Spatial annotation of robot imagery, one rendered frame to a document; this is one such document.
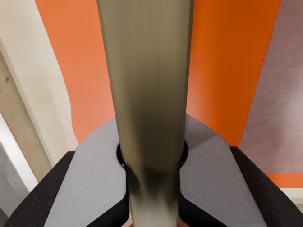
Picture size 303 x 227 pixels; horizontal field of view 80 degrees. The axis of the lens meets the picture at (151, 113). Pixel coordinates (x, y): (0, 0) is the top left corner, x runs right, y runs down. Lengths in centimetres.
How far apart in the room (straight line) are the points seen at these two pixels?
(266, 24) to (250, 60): 3
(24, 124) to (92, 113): 8
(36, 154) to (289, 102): 32
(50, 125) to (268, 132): 29
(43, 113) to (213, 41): 21
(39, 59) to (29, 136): 10
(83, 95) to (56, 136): 8
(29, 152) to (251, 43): 28
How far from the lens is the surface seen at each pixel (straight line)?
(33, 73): 24
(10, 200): 252
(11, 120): 25
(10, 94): 25
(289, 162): 35
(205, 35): 20
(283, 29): 23
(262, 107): 26
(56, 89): 24
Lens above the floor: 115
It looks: 59 degrees down
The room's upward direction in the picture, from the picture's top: 178 degrees clockwise
